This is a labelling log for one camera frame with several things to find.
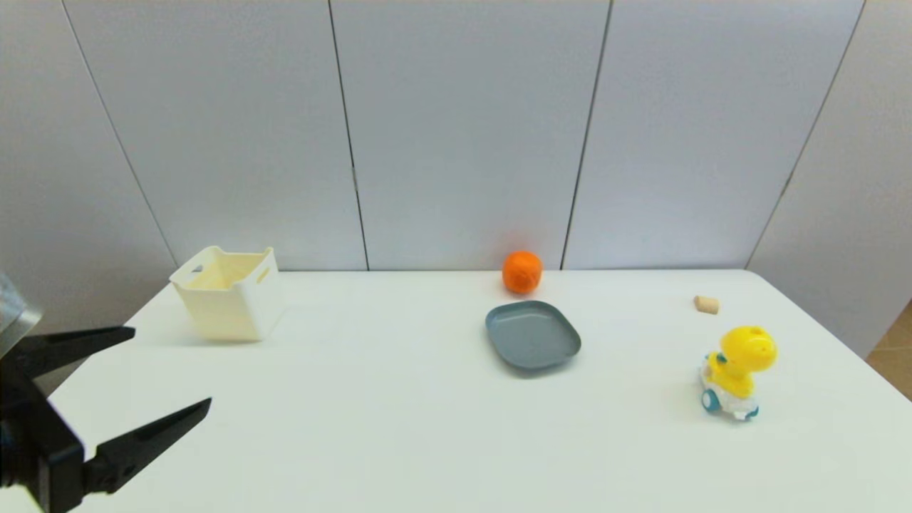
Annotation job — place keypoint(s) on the orange fruit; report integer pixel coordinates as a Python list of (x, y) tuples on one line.
[(522, 272)]

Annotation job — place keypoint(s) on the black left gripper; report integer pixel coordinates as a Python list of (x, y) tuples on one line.
[(35, 456)]

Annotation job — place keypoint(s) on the grey-blue square plate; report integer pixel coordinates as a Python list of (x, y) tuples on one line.
[(533, 335)]

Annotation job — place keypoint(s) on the small cork stopper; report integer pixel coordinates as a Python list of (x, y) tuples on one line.
[(707, 305)]

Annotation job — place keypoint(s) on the cream plastic storage box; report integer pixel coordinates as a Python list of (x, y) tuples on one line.
[(228, 299)]

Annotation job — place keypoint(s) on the yellow dinosaur toy car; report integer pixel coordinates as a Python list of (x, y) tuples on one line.
[(739, 356)]

